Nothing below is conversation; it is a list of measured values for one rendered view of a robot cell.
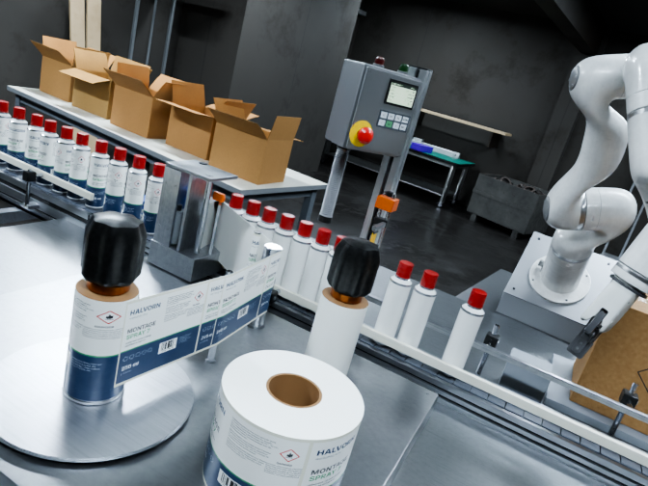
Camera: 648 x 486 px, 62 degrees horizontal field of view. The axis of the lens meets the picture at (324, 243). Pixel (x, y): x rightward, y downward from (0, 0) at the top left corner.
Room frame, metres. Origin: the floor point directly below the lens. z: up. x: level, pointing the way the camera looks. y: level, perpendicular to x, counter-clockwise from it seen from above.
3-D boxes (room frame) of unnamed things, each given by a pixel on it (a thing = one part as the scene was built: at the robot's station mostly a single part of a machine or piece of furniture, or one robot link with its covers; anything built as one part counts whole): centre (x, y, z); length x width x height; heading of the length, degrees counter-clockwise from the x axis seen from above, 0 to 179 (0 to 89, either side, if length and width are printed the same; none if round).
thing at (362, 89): (1.32, -0.03, 1.38); 0.17 x 0.10 x 0.19; 123
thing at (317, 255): (1.24, 0.00, 0.98); 0.05 x 0.05 x 0.20
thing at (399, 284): (1.16, -0.19, 0.98); 0.05 x 0.05 x 0.20
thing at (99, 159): (1.52, 0.70, 0.98); 0.05 x 0.05 x 0.20
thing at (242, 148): (2.97, 0.53, 0.97); 0.51 x 0.42 x 0.37; 156
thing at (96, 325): (0.71, 0.29, 1.04); 0.09 x 0.09 x 0.29
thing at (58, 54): (3.81, 2.03, 0.97); 0.45 x 0.40 x 0.37; 153
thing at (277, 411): (0.64, -0.01, 0.95); 0.20 x 0.20 x 0.14
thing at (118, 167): (1.50, 0.63, 0.98); 0.05 x 0.05 x 0.20
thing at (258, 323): (1.07, 0.10, 0.97); 0.05 x 0.05 x 0.19
